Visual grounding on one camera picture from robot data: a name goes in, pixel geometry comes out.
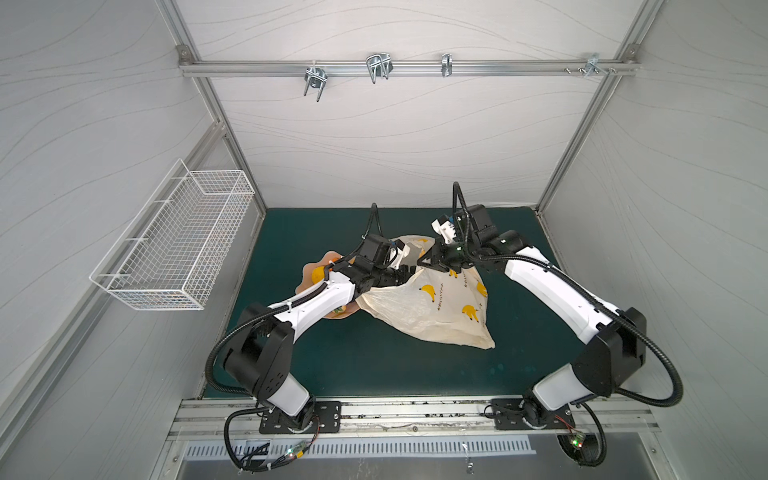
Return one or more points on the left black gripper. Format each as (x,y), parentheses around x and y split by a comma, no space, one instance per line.
(387,276)

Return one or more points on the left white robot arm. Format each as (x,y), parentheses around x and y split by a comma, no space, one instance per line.
(255,358)

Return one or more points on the cream plastic banana bag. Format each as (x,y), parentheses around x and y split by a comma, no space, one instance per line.
(449,308)

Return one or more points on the pink wavy plate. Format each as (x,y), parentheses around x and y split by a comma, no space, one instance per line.
(328,258)

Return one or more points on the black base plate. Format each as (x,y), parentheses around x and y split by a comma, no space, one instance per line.
(526,413)
(316,416)

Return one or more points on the aluminium top rail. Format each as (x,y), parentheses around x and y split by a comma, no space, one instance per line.
(401,68)

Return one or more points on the white vent strip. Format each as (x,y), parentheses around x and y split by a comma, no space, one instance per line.
(332,447)

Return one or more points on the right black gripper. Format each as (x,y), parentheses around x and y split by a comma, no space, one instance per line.
(448,259)

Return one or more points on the yellow wrinkled lemon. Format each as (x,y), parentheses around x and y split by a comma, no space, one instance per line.
(318,274)

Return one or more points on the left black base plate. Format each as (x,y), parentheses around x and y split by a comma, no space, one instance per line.
(316,416)

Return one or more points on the metal clamp hook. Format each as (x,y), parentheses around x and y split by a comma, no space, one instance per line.
(379,65)
(446,65)
(591,67)
(315,79)

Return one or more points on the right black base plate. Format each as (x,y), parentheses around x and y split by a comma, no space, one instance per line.
(526,413)

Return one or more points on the white wire basket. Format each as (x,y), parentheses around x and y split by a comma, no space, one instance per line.
(169,256)

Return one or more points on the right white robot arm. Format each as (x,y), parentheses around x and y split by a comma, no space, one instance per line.
(615,341)

